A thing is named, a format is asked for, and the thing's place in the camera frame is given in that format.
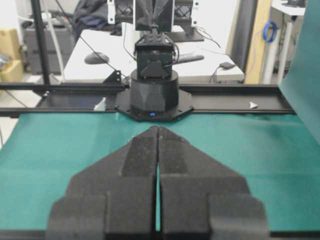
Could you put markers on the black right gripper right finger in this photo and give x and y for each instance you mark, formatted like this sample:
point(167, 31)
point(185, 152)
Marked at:
point(203, 199)

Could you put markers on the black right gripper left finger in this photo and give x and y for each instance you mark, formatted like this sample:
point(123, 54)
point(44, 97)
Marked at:
point(112, 199)

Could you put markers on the green table mat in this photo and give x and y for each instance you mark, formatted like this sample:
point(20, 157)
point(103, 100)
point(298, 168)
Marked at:
point(278, 156)

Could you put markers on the black computer mouse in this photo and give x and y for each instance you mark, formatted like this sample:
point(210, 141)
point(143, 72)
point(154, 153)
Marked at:
point(96, 58)

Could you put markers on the white desk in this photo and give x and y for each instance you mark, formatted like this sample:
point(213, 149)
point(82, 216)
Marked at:
point(148, 58)

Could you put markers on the green backdrop curtain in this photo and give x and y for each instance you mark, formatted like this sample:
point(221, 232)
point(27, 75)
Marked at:
point(301, 86)

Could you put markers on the cardboard boxes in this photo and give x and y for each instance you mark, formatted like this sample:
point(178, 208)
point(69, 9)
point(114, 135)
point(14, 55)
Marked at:
point(11, 61)

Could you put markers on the black monitor stand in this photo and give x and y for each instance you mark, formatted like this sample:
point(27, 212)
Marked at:
point(188, 34)

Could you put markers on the dark jacket on chair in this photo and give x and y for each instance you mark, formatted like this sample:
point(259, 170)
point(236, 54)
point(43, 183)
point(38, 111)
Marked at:
point(89, 14)

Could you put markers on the black aluminium frame rail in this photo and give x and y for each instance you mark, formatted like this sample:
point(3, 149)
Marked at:
point(194, 99)

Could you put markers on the black vertical frame post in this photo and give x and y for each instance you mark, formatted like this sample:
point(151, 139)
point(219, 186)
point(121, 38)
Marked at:
point(41, 40)

